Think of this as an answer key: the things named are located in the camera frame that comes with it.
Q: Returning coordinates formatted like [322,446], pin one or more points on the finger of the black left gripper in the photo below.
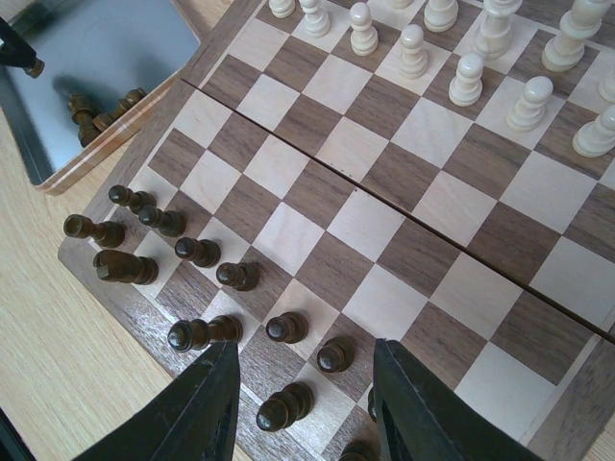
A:
[15,51]

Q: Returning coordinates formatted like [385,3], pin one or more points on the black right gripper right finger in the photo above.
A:
[421,418]

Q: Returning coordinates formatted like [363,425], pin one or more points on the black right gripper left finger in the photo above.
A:
[193,418]

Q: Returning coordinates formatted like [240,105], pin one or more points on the dark chess pawn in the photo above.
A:
[134,201]
[289,328]
[282,409]
[242,276]
[197,334]
[169,223]
[203,253]
[336,355]

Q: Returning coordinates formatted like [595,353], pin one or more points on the metal tin tray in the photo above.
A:
[102,50]

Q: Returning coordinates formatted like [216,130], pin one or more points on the dark chess knight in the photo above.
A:
[116,266]

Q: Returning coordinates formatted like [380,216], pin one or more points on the dark chess rook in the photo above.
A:
[107,234]

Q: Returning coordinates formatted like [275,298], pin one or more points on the wooden chess board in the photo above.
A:
[377,208]

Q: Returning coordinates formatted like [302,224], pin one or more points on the dark chess piece in tin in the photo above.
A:
[82,114]

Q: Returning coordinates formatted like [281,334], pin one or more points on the dark chess bishop in tin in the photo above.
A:
[104,120]

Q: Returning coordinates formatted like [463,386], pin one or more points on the white chess pawn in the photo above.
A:
[364,36]
[530,107]
[466,86]
[414,57]

